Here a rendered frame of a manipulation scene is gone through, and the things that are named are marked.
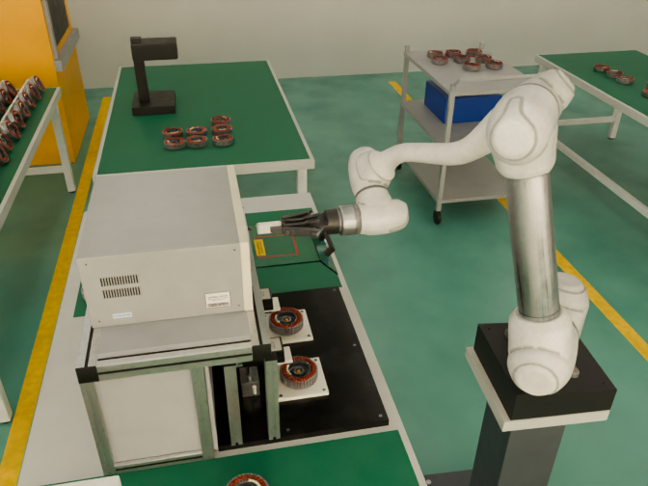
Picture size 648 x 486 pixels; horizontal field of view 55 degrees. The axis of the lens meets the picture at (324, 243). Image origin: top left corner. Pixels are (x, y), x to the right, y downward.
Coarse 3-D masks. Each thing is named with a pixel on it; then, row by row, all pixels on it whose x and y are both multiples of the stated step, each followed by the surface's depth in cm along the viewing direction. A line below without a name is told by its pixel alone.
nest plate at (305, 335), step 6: (306, 318) 208; (306, 324) 206; (270, 330) 203; (306, 330) 203; (270, 336) 201; (276, 336) 201; (282, 336) 201; (288, 336) 201; (294, 336) 201; (300, 336) 201; (306, 336) 201; (288, 342) 199
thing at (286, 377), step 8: (296, 360) 186; (304, 360) 186; (312, 360) 186; (280, 368) 183; (288, 368) 184; (296, 368) 184; (304, 368) 186; (312, 368) 183; (280, 376) 183; (288, 376) 180; (296, 376) 180; (304, 376) 180; (312, 376) 181; (288, 384) 180; (296, 384) 179; (304, 384) 180; (312, 384) 182
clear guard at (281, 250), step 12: (252, 228) 202; (252, 240) 196; (264, 240) 196; (276, 240) 196; (288, 240) 196; (300, 240) 196; (312, 240) 196; (324, 240) 206; (276, 252) 190; (288, 252) 191; (300, 252) 191; (312, 252) 191; (264, 264) 185; (276, 264) 185; (288, 264) 185; (324, 264) 188
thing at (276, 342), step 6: (276, 342) 177; (282, 342) 177; (276, 348) 175; (282, 348) 175; (288, 348) 181; (282, 354) 175; (288, 354) 179; (282, 360) 175; (288, 360) 177; (240, 366) 174; (246, 366) 174
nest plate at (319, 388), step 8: (320, 368) 188; (320, 376) 185; (280, 384) 182; (320, 384) 183; (280, 392) 180; (288, 392) 180; (296, 392) 180; (304, 392) 180; (312, 392) 180; (320, 392) 180; (328, 392) 180; (280, 400) 178
